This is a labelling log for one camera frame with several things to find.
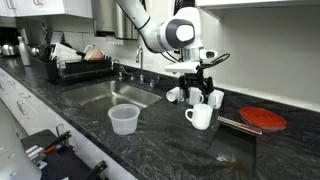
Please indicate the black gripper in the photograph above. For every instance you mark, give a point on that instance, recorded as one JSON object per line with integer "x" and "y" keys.
{"x": 196, "y": 79}

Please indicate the white ceramic mug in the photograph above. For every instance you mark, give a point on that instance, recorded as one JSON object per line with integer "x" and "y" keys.
{"x": 194, "y": 96}
{"x": 216, "y": 99}
{"x": 201, "y": 116}

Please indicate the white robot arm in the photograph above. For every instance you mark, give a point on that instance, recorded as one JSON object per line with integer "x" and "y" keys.
{"x": 150, "y": 30}

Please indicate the white mug with barcode sticker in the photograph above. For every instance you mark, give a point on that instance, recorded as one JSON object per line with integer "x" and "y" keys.
{"x": 172, "y": 94}

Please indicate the stainless steel sink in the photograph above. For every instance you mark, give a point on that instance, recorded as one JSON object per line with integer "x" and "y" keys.
{"x": 110, "y": 93}

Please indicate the chrome gooseneck faucet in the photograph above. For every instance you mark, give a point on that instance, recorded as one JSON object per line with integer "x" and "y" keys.
{"x": 141, "y": 66}

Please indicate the black flat tablet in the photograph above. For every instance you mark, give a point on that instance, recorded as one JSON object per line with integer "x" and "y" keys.
{"x": 233, "y": 150}

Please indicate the red lidded food container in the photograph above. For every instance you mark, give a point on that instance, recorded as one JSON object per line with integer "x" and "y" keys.
{"x": 261, "y": 117}

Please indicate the clear plastic deli container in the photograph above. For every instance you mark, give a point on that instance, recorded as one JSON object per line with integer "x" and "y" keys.
{"x": 124, "y": 121}

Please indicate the chrome side sprayer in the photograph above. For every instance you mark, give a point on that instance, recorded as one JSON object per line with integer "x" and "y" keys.
{"x": 118, "y": 70}

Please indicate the cream round bowl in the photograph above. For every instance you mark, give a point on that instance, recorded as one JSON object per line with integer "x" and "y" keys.
{"x": 95, "y": 54}

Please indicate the steel paper towel dispenser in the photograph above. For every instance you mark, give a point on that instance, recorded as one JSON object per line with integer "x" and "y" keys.
{"x": 110, "y": 20}

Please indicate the black dish rack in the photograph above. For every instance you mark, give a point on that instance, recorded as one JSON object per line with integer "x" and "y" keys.
{"x": 83, "y": 68}

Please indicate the clear plastic storage box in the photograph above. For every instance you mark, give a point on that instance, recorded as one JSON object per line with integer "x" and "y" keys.
{"x": 65, "y": 52}

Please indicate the black tool cart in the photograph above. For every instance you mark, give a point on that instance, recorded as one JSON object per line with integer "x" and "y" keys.
{"x": 66, "y": 166}

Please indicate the white lower cabinets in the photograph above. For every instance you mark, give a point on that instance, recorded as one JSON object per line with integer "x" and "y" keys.
{"x": 36, "y": 113}

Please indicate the white cabinets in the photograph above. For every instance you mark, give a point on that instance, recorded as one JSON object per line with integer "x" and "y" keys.
{"x": 36, "y": 113}
{"x": 50, "y": 6}

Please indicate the white upper cabinets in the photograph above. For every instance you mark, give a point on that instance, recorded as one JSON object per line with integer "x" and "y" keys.
{"x": 50, "y": 6}

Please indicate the aluminium extrusion piece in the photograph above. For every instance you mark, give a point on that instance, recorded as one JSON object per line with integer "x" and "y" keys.
{"x": 35, "y": 155}

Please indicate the white water bottle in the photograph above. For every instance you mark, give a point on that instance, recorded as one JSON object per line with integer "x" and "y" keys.
{"x": 24, "y": 53}

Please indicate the metal kettle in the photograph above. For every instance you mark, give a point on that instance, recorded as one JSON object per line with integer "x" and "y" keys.
{"x": 9, "y": 50}

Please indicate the white rounded machine housing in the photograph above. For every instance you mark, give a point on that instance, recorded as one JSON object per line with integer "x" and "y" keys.
{"x": 13, "y": 150}

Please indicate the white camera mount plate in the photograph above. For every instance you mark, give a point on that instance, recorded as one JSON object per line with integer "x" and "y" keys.
{"x": 181, "y": 67}

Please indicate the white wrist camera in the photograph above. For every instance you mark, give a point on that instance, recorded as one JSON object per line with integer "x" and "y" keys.
{"x": 208, "y": 54}

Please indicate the white wall shelf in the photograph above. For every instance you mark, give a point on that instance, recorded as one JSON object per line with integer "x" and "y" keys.
{"x": 266, "y": 2}

